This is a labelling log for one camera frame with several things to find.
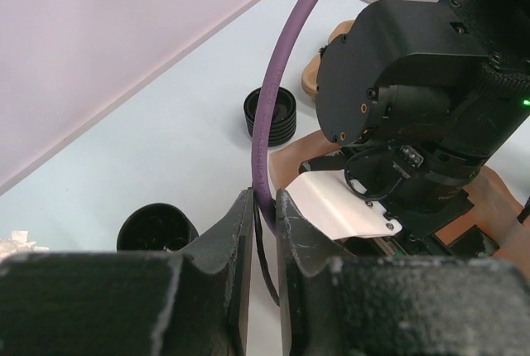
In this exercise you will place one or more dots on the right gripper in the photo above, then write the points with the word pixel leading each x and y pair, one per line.
pixel 423 191

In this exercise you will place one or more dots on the black smooth coffee cup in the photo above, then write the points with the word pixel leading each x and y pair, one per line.
pixel 158 227

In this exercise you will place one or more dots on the black ribbed coffee cup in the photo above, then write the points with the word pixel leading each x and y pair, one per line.
pixel 283 124

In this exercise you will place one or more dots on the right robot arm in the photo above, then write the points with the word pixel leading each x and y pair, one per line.
pixel 418 96

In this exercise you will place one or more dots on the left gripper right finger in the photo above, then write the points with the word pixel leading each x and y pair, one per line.
pixel 334 303

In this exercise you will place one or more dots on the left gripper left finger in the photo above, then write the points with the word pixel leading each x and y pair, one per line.
pixel 190 302

